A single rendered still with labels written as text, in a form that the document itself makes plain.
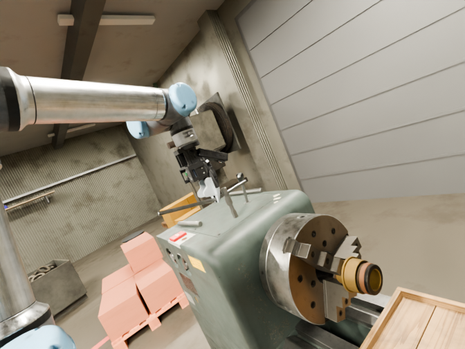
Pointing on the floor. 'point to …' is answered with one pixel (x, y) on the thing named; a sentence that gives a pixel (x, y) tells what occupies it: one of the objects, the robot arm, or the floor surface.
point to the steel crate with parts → (57, 287)
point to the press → (213, 140)
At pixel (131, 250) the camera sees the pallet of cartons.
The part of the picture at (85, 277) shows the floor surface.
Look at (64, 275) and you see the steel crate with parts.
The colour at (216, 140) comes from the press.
